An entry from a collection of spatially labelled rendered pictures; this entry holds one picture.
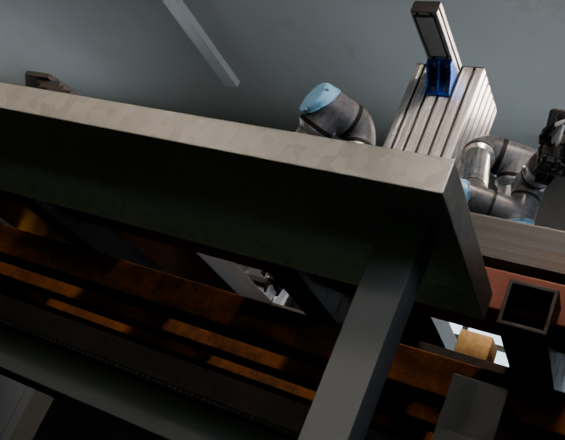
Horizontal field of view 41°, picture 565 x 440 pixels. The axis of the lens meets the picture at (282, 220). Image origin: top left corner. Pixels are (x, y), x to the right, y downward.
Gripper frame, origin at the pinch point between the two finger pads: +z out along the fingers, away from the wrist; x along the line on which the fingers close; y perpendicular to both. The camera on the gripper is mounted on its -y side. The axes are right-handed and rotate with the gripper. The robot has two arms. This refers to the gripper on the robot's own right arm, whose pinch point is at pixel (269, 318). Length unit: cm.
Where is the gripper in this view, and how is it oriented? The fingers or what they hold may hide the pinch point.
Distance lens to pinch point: 188.3
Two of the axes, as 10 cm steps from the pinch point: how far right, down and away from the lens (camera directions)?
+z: -3.9, 8.6, -3.3
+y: -3.4, -4.7, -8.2
